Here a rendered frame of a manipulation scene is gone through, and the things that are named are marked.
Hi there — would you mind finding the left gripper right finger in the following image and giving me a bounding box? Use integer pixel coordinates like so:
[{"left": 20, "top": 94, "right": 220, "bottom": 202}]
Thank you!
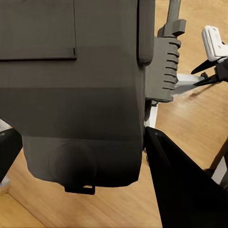
[{"left": 144, "top": 126, "right": 228, "bottom": 228}]

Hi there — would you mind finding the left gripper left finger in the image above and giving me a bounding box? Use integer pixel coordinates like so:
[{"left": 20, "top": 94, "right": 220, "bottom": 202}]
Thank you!
[{"left": 0, "top": 128, "right": 23, "bottom": 183}]

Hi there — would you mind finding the camera tripod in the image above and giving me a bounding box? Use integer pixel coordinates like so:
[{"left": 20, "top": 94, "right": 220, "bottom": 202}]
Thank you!
[{"left": 143, "top": 0, "right": 209, "bottom": 153}]

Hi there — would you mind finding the digital camera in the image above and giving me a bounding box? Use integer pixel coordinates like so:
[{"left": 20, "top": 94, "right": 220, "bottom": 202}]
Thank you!
[{"left": 0, "top": 0, "right": 155, "bottom": 195}]

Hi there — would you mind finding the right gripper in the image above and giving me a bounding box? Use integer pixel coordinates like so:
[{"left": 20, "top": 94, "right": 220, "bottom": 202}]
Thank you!
[{"left": 191, "top": 58, "right": 228, "bottom": 86}]

